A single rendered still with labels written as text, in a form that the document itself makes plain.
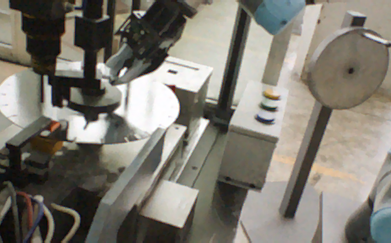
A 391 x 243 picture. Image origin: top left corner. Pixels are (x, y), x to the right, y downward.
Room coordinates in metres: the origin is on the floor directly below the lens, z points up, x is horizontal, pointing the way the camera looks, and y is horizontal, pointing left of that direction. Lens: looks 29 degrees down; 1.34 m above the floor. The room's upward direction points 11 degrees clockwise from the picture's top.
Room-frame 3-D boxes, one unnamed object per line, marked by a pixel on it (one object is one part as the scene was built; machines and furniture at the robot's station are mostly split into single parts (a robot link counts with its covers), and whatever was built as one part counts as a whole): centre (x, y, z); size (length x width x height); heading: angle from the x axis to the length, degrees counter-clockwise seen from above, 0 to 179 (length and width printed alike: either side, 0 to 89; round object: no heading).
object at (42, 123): (0.55, 0.24, 0.95); 0.10 x 0.03 x 0.07; 170
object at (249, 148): (0.96, -0.15, 0.82); 0.28 x 0.11 x 0.15; 170
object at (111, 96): (0.74, 0.20, 0.96); 0.11 x 0.11 x 0.03
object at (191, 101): (1.06, 0.09, 0.82); 0.18 x 0.18 x 0.15; 80
